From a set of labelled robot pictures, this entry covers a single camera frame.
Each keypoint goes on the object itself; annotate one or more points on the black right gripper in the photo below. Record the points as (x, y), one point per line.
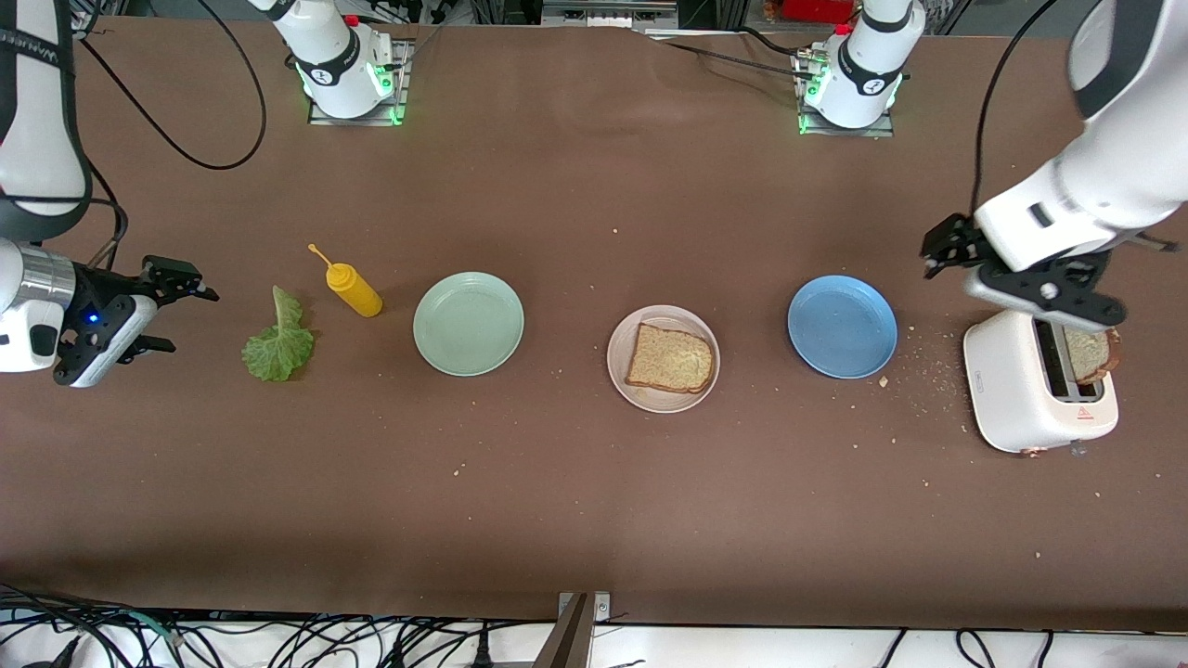
(96, 293)

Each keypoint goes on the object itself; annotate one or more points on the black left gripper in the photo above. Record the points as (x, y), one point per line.
(956, 241)

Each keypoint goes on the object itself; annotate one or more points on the green lettuce leaf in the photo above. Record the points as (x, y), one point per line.
(278, 353)

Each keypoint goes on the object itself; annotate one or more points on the yellow mustard squeeze bottle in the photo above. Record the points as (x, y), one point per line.
(357, 292)

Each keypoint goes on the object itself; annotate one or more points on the brown crust bread slice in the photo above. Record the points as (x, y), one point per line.
(1091, 357)
(668, 360)

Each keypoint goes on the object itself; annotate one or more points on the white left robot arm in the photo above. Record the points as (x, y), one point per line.
(863, 65)

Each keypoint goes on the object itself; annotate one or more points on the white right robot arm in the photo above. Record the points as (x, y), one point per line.
(334, 56)

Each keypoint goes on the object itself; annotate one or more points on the blue plate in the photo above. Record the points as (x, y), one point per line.
(843, 327)

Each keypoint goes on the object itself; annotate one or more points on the pale green plate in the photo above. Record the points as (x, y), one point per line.
(469, 325)

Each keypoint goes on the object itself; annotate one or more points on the beige plate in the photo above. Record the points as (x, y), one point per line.
(664, 404)

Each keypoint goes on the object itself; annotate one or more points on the white toaster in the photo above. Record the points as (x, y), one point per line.
(1007, 390)

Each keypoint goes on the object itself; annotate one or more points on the red box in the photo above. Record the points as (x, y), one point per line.
(817, 9)

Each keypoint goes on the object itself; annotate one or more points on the grey power strip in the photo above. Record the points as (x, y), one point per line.
(608, 14)

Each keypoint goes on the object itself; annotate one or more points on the brown table cover sheet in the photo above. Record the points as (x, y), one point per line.
(594, 520)

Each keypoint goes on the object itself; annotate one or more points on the grey metal pole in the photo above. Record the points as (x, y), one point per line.
(561, 640)

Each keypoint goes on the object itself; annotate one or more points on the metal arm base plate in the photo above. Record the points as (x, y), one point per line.
(401, 83)
(882, 132)

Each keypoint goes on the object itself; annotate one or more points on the small metal bracket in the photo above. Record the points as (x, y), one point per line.
(601, 608)

